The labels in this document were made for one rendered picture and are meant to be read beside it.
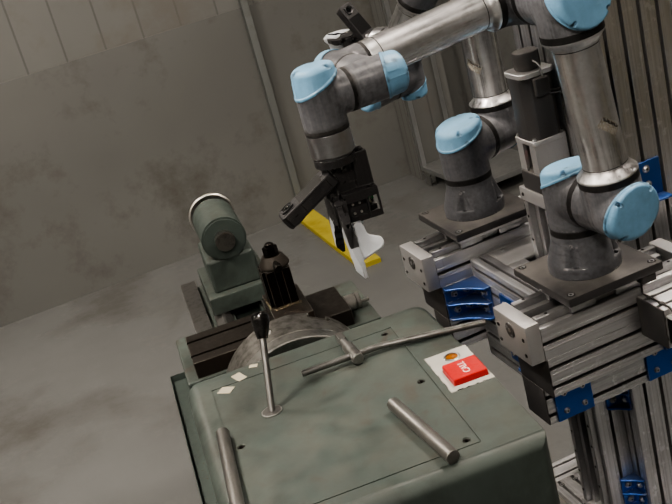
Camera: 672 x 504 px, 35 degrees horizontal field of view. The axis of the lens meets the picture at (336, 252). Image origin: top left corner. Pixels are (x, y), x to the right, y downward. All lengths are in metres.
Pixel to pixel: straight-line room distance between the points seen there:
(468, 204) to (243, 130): 3.81
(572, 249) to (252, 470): 0.86
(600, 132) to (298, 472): 0.83
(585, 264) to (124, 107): 4.28
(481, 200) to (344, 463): 1.14
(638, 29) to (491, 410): 1.03
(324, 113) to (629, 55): 0.87
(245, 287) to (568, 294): 1.33
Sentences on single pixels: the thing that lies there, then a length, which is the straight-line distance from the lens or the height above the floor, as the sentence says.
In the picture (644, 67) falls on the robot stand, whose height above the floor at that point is 1.48.
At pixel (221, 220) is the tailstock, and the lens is 3.17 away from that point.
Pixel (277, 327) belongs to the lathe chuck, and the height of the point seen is 1.24.
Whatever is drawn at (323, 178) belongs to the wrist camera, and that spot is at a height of 1.60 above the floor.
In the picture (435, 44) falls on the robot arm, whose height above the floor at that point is 1.72.
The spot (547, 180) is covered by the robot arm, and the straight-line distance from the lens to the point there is 2.15.
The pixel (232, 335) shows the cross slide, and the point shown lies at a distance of 2.82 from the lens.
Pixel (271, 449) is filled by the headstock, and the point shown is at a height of 1.26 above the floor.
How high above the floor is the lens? 2.12
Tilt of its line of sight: 21 degrees down
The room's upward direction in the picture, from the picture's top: 15 degrees counter-clockwise
